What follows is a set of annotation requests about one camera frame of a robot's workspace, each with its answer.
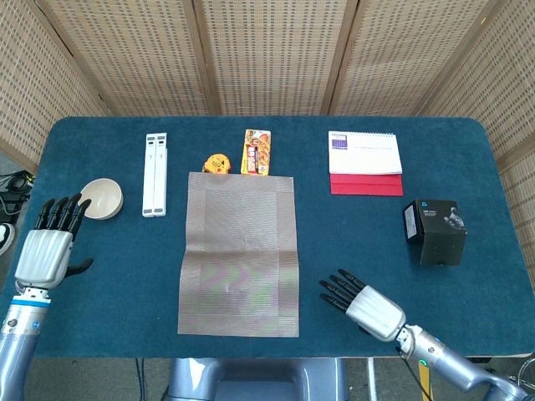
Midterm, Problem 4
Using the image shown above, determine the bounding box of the black product box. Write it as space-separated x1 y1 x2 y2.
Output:
402 199 468 266

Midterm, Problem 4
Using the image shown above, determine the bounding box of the bundle of floor cables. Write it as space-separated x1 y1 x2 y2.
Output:
0 169 37 222

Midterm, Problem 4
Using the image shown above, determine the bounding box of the white spiral desk calendar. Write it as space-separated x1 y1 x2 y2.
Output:
327 130 404 176

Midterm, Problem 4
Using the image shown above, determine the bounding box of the black and white shoe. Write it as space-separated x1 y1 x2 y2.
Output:
0 222 17 256

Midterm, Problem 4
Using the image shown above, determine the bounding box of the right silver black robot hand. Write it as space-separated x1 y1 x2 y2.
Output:
319 268 407 343

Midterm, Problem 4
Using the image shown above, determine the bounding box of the blue-grey robot torso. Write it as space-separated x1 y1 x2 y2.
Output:
160 358 348 401

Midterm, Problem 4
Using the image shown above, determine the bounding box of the black cable under table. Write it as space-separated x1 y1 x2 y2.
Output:
134 358 146 401

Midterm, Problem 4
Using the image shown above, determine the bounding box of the white folding laptop stand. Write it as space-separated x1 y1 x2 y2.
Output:
141 132 168 218

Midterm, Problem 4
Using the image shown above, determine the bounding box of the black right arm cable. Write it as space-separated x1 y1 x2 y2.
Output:
395 346 436 401

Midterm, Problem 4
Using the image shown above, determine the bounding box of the yellow floor tape strip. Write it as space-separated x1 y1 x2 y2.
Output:
417 361 431 401

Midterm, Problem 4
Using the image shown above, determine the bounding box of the white table leg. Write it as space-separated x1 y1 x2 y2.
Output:
365 358 377 401

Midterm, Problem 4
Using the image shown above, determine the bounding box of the grey woven placemat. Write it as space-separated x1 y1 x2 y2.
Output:
176 171 300 338

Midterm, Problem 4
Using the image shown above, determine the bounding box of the woven folding screen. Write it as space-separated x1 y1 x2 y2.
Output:
0 0 535 277

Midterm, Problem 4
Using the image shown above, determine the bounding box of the red folder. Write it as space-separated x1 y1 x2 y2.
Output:
329 173 405 197

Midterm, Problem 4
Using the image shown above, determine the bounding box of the yellow tape measure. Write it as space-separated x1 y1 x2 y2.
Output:
201 153 232 175

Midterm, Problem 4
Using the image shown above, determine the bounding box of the yellow food box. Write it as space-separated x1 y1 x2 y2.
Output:
239 128 273 178

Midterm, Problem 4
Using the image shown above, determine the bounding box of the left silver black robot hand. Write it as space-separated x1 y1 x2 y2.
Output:
14 192 94 292

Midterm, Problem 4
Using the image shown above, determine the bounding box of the blue table cloth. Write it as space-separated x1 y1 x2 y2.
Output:
0 115 535 359

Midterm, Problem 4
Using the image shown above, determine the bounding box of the beige bowl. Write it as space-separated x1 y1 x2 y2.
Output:
78 178 125 221

